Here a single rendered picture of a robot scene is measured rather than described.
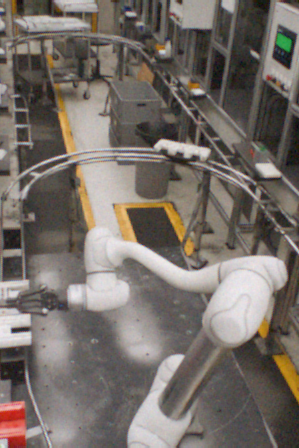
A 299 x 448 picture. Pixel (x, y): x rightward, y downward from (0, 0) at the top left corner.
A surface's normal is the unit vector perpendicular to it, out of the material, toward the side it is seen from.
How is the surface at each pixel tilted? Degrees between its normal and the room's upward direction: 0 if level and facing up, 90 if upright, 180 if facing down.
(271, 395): 0
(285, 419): 0
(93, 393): 0
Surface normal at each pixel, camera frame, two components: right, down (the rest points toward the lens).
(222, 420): 0.07, -0.85
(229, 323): -0.35, 0.39
